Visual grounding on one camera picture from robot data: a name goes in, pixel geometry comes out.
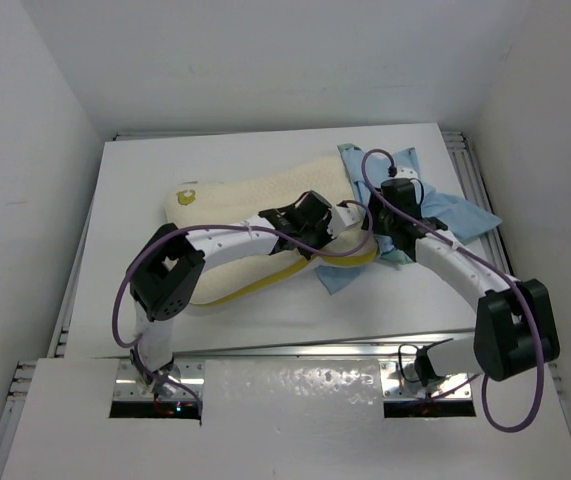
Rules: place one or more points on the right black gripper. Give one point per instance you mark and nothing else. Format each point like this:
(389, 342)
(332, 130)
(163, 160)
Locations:
(377, 226)

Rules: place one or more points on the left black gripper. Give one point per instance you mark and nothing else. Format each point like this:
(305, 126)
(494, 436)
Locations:
(324, 222)

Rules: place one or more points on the blue green pillowcase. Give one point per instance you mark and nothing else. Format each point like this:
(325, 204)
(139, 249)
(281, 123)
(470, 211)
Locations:
(464, 219)

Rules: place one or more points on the cream yellow pillow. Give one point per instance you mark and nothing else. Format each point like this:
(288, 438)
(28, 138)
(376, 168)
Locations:
(231, 202)

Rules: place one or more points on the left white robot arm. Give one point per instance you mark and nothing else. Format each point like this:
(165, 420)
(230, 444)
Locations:
(163, 278)

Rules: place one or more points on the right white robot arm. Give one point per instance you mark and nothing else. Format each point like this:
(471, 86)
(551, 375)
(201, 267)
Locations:
(512, 317)

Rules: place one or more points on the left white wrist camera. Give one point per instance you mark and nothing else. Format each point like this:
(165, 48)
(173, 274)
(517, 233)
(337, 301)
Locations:
(345, 223)

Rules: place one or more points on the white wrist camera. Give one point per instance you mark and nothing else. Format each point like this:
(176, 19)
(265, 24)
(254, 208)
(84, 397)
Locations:
(400, 172)
(345, 223)

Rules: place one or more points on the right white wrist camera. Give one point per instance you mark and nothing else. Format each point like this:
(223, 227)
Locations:
(400, 172)

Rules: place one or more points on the aluminium frame rail right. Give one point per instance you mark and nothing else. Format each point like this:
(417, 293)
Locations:
(474, 189)

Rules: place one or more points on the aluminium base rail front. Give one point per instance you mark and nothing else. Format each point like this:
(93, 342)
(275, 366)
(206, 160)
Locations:
(389, 363)

